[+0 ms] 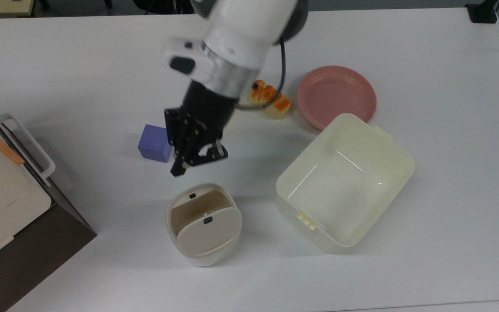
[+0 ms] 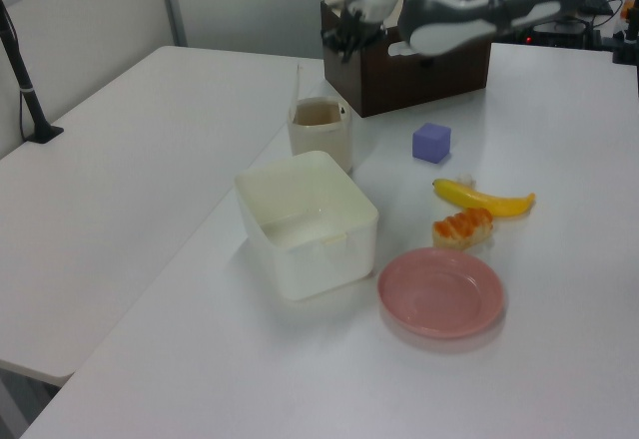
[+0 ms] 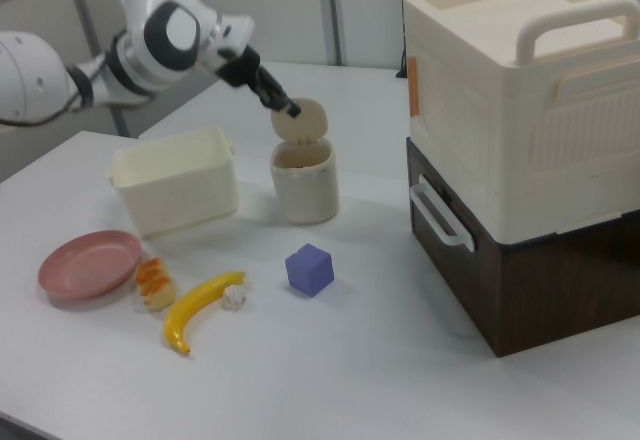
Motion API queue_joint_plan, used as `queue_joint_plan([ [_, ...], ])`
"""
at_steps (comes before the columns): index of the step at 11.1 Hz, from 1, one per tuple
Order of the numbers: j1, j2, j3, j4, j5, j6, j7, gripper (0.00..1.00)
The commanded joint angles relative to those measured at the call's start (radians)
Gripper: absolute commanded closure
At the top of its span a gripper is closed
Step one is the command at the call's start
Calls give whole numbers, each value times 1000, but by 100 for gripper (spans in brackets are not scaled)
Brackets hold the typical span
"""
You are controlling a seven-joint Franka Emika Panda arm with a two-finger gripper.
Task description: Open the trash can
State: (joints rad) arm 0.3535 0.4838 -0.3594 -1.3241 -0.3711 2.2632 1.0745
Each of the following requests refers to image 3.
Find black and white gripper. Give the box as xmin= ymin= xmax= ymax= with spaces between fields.
xmin=200 ymin=12 xmax=303 ymax=121

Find white lidded trash can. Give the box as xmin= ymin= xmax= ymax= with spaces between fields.
xmin=269 ymin=96 xmax=341 ymax=226

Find orange tape strip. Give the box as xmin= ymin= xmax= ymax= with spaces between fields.
xmin=406 ymin=56 xmax=421 ymax=119

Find cream plastic storage bin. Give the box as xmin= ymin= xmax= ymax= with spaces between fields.
xmin=108 ymin=126 xmax=240 ymax=240

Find purple foam cube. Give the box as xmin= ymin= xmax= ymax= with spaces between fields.
xmin=284 ymin=242 xmax=335 ymax=300

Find white toy garlic bulb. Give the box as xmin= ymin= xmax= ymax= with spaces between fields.
xmin=221 ymin=283 xmax=250 ymax=312

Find yellow toy banana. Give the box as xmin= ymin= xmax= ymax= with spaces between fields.
xmin=162 ymin=270 xmax=248 ymax=357

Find toy bread with orange glaze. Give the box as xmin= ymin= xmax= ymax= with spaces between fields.
xmin=134 ymin=256 xmax=178 ymax=312

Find pink plastic plate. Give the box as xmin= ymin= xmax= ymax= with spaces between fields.
xmin=37 ymin=229 xmax=144 ymax=304

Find dark brown wooden cabinet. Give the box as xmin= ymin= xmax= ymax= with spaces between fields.
xmin=405 ymin=136 xmax=640 ymax=359

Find white cabinet drawer handle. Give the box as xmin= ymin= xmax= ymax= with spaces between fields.
xmin=408 ymin=174 xmax=477 ymax=252

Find cream plastic box with handles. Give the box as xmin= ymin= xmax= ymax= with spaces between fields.
xmin=401 ymin=0 xmax=640 ymax=236

